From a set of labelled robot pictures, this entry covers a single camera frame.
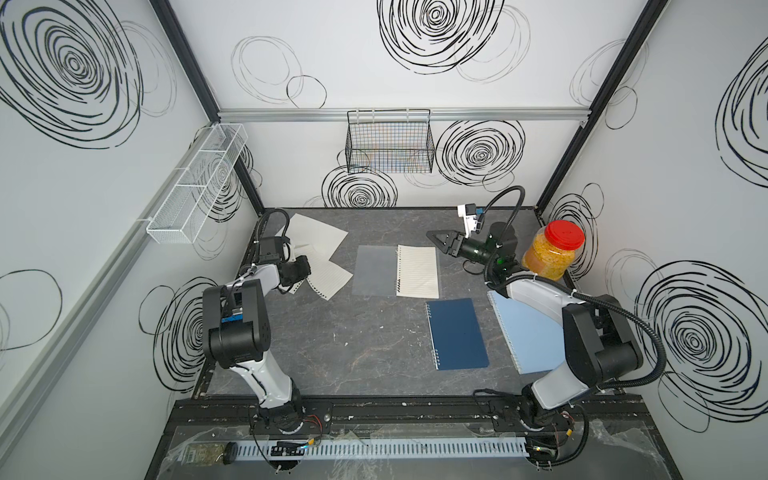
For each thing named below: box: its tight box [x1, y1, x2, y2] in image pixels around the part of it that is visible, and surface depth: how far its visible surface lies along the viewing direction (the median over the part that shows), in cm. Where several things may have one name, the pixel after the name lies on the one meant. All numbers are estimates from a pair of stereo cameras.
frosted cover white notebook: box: [352, 244, 439, 299], surface depth 103 cm
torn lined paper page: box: [285, 213, 349, 261], surface depth 114 cm
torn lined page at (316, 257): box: [293, 244, 329, 268], surface depth 107 cm
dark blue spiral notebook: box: [425, 298, 489, 371], surface depth 89 cm
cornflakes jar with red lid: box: [522, 220, 586, 281], surface depth 94 cm
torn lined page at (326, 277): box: [306, 258, 354, 301], surface depth 101 cm
